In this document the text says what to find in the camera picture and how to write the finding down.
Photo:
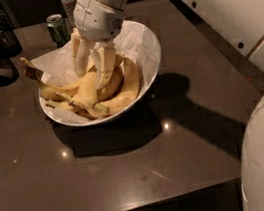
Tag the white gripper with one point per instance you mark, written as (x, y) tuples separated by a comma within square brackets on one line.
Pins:
[(96, 18)]

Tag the yellow banana bunch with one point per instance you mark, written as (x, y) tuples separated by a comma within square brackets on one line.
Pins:
[(117, 95)]

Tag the white bowl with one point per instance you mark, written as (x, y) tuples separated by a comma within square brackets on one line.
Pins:
[(147, 57)]

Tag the white paper liner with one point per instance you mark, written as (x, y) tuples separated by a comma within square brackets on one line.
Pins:
[(134, 39)]

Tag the green soda can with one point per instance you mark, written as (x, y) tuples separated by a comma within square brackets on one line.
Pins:
[(58, 29)]

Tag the clear plastic water bottle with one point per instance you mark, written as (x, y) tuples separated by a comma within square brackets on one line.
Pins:
[(68, 7)]

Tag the black mesh basket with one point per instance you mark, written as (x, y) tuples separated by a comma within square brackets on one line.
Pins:
[(9, 44)]

